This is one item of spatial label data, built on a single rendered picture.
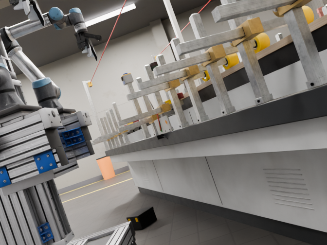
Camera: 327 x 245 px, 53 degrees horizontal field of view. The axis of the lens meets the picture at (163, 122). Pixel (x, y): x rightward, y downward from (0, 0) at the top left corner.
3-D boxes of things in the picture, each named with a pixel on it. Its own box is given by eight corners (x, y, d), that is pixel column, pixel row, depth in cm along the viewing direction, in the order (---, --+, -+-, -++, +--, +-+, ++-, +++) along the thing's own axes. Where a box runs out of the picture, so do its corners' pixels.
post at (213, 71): (230, 122, 135) (191, 13, 136) (226, 124, 138) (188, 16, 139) (237, 120, 136) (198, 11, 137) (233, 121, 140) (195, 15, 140)
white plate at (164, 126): (171, 131, 198) (165, 115, 198) (158, 134, 222) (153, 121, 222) (172, 131, 198) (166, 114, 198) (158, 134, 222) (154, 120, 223)
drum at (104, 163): (118, 174, 837) (110, 153, 837) (115, 177, 801) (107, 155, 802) (105, 179, 839) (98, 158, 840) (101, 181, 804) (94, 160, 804)
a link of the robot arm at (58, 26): (49, 15, 210) (65, 10, 211) (54, 21, 222) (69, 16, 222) (53, 27, 210) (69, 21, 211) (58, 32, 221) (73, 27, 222)
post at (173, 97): (186, 136, 182) (156, 54, 183) (183, 136, 186) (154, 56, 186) (191, 134, 183) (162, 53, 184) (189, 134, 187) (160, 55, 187)
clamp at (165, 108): (164, 112, 199) (161, 104, 199) (157, 115, 212) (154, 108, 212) (172, 109, 201) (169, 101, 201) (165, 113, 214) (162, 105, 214)
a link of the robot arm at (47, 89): (34, 101, 196) (27, 80, 197) (41, 103, 210) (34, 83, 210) (53, 95, 197) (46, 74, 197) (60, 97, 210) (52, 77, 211)
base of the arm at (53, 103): (35, 118, 196) (30, 102, 196) (46, 118, 211) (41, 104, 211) (59, 110, 194) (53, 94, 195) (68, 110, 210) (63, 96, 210)
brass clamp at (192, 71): (190, 75, 152) (186, 65, 152) (179, 82, 165) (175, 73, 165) (201, 72, 154) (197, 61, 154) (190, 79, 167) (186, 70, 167)
